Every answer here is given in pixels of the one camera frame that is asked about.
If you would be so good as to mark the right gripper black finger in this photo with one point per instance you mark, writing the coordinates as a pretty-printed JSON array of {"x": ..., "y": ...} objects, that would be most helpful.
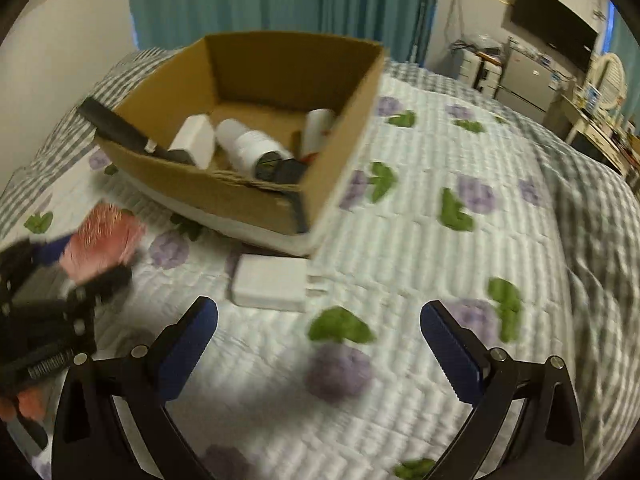
[{"x": 99, "y": 289}]

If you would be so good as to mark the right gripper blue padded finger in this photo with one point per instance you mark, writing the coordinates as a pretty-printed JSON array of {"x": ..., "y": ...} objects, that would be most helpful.
[
  {"x": 546, "y": 440},
  {"x": 89, "y": 441}
]

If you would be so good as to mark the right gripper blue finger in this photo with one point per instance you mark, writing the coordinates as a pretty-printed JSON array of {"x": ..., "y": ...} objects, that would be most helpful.
[{"x": 48, "y": 253}]

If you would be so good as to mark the pink box of clips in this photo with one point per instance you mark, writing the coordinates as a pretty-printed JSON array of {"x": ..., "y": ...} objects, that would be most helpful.
[{"x": 107, "y": 237}]

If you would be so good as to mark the long black rectangular box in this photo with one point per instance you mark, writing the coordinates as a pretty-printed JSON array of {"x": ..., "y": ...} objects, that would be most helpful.
[{"x": 113, "y": 128}]

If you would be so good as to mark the white wall charger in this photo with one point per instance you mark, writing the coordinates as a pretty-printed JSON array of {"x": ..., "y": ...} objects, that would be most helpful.
[{"x": 274, "y": 283}]

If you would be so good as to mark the white flashlight-shaped device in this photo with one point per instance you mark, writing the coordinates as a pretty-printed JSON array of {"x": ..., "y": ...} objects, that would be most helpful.
[{"x": 251, "y": 153}]

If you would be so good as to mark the black power bank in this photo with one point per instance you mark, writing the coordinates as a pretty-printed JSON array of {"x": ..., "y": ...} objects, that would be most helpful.
[{"x": 289, "y": 172}]

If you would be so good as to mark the white bottle red cap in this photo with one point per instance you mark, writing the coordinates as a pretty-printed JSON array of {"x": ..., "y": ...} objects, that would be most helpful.
[{"x": 318, "y": 125}]

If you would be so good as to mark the person's hand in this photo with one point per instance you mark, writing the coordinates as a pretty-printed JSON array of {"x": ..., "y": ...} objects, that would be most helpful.
[{"x": 29, "y": 403}]

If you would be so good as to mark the brown cardboard box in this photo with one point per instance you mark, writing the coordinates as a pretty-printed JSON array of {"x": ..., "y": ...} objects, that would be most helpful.
[{"x": 269, "y": 81}]

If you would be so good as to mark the grey checked blanket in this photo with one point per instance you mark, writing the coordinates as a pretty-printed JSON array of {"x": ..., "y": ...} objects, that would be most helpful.
[{"x": 598, "y": 221}]

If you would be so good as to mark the white dressing table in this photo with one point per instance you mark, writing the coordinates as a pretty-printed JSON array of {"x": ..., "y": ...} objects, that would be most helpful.
[{"x": 569, "y": 123}]

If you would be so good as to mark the grey small refrigerator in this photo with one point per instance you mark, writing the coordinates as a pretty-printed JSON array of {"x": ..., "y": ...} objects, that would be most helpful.
[{"x": 526, "y": 86}]

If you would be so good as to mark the oval vanity mirror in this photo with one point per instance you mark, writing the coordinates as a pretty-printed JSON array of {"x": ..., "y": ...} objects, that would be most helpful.
[{"x": 607, "y": 75}]

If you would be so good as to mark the white suitcase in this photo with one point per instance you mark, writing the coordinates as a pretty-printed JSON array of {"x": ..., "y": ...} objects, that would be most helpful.
[{"x": 479, "y": 71}]

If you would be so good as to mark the teal right curtain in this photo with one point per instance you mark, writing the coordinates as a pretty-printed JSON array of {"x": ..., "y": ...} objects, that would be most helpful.
[{"x": 622, "y": 41}]

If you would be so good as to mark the teal window curtain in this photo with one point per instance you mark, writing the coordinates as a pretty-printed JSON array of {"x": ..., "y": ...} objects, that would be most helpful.
[{"x": 280, "y": 0}]

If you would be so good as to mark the black wall television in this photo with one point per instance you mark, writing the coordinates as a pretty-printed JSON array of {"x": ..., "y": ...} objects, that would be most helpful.
[{"x": 558, "y": 27}]

